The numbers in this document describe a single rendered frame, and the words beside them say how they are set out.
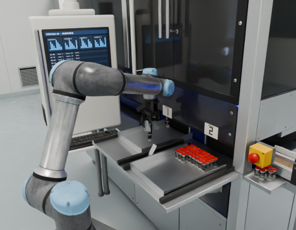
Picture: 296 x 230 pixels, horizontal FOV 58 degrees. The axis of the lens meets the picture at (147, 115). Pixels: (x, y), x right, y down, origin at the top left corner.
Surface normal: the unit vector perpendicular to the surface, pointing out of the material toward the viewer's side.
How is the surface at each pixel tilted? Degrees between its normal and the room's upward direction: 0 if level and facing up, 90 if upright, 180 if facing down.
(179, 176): 0
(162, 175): 0
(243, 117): 90
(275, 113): 90
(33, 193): 64
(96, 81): 83
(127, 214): 0
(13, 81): 90
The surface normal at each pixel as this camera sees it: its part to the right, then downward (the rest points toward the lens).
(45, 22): 0.45, 0.29
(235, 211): -0.84, 0.21
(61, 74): -0.52, -0.13
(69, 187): 0.08, -0.91
